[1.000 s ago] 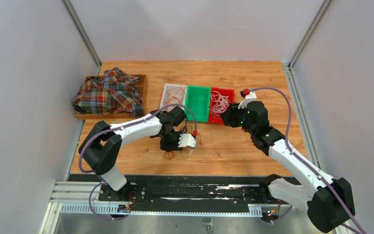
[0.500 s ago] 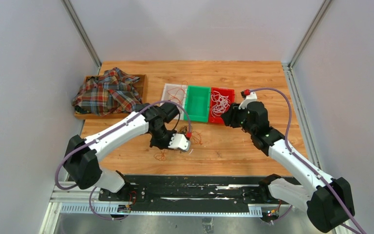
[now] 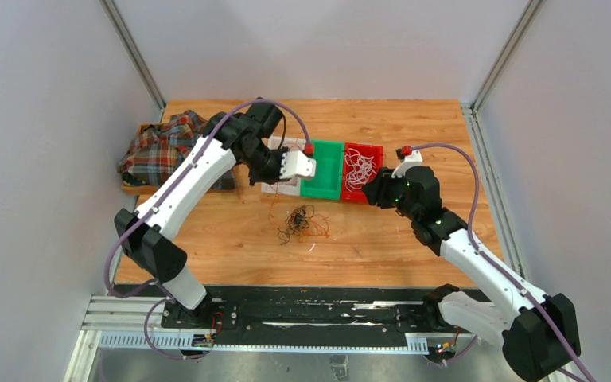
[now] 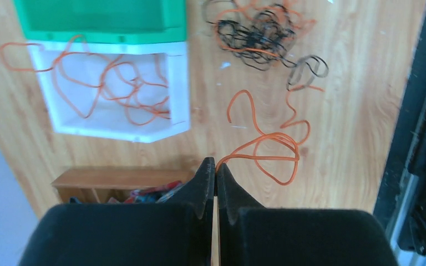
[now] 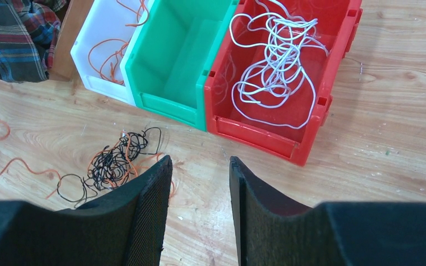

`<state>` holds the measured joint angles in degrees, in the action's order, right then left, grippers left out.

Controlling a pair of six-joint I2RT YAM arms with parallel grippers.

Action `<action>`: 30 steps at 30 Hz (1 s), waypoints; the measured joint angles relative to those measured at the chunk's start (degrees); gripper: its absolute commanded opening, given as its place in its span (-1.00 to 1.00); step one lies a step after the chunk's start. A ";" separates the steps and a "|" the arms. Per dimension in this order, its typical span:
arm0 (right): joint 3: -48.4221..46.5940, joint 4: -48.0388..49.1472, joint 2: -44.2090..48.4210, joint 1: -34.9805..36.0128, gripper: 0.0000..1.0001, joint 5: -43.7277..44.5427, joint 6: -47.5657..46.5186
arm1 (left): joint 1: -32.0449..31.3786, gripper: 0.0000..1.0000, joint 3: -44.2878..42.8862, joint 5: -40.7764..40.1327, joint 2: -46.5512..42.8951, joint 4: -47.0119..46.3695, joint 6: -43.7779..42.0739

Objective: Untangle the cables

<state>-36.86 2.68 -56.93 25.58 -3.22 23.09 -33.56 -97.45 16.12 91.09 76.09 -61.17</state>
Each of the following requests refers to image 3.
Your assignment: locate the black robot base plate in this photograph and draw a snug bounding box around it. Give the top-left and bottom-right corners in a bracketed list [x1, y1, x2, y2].
[88, 285, 472, 357]

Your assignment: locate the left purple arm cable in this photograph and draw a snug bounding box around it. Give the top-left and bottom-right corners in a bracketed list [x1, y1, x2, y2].
[103, 97, 316, 361]

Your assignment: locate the plaid flannel shirt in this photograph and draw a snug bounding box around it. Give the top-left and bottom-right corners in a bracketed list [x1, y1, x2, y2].
[117, 110, 208, 187]

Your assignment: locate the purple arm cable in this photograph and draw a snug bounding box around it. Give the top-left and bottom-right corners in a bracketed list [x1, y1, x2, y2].
[103, 97, 316, 361]
[397, 142, 601, 382]

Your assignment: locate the wooden tray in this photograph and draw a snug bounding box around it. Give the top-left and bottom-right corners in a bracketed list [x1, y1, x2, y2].
[122, 123, 238, 196]

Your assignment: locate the red plastic bin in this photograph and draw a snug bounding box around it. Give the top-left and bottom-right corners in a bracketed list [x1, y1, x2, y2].
[340, 142, 384, 203]

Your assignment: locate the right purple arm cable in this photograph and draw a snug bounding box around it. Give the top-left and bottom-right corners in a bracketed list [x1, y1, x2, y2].
[397, 142, 601, 382]

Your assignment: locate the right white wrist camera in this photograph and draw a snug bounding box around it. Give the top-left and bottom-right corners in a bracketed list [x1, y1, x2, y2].
[391, 146, 423, 178]

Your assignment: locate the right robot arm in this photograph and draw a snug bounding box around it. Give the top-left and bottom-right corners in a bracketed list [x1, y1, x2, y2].
[362, 166, 582, 381]

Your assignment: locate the cable bundle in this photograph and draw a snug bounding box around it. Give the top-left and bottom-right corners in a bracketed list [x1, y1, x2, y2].
[276, 205, 332, 247]

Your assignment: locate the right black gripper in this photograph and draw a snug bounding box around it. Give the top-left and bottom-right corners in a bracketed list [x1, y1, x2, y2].
[363, 167, 419, 221]

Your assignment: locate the white plastic bin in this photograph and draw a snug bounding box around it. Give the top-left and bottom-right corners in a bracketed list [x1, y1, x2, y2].
[260, 136, 306, 197]

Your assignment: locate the aluminium frame rail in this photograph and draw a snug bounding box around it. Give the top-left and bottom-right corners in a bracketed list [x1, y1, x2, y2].
[63, 294, 575, 382]

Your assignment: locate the green plastic bin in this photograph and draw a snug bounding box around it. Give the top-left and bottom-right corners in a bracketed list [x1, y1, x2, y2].
[300, 140, 344, 200]

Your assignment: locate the white cable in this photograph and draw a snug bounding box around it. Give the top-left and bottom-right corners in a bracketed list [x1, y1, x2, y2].
[343, 147, 379, 192]

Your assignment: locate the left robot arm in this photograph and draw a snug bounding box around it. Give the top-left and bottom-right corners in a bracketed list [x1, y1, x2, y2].
[104, 97, 314, 329]

